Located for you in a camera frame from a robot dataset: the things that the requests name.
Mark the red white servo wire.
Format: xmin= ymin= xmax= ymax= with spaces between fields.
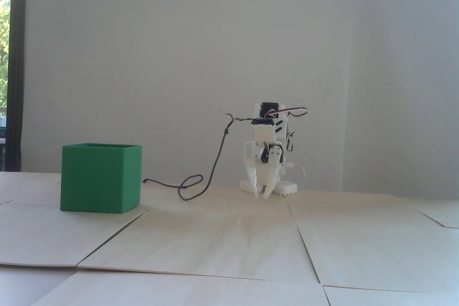
xmin=274 ymin=107 xmax=309 ymax=118

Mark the wrist camera on white mount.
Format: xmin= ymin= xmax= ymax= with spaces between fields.
xmin=251 ymin=118 xmax=277 ymax=141

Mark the dark window frame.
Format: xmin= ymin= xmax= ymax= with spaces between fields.
xmin=9 ymin=0 xmax=28 ymax=172

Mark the green open box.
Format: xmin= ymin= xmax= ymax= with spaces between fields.
xmin=60 ymin=143 xmax=142 ymax=213

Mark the black camera cable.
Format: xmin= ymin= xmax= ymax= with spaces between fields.
xmin=143 ymin=114 xmax=256 ymax=201

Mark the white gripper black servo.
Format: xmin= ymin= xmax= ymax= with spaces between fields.
xmin=244 ymin=140 xmax=285 ymax=200

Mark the white power cable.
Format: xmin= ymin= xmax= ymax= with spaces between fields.
xmin=287 ymin=163 xmax=308 ymax=190

